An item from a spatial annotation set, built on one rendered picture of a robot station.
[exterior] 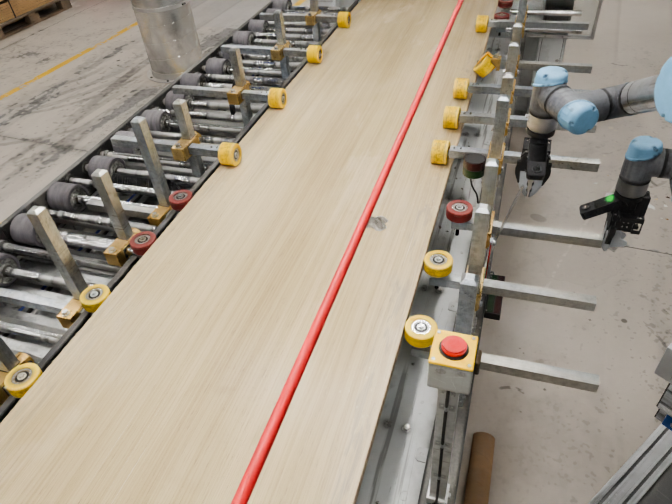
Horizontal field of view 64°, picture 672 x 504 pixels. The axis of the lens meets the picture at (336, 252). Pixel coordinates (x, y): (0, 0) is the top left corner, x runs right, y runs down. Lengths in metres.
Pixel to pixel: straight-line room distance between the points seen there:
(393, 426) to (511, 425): 0.86
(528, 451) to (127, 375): 1.47
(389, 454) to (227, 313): 0.55
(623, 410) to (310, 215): 1.46
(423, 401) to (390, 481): 0.24
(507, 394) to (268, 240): 1.23
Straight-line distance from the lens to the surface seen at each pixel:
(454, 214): 1.67
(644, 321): 2.79
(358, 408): 1.21
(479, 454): 2.11
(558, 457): 2.26
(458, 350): 0.88
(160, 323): 1.47
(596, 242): 1.74
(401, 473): 1.45
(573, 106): 1.37
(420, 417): 1.53
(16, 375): 1.53
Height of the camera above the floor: 1.92
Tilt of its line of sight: 41 degrees down
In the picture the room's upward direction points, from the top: 6 degrees counter-clockwise
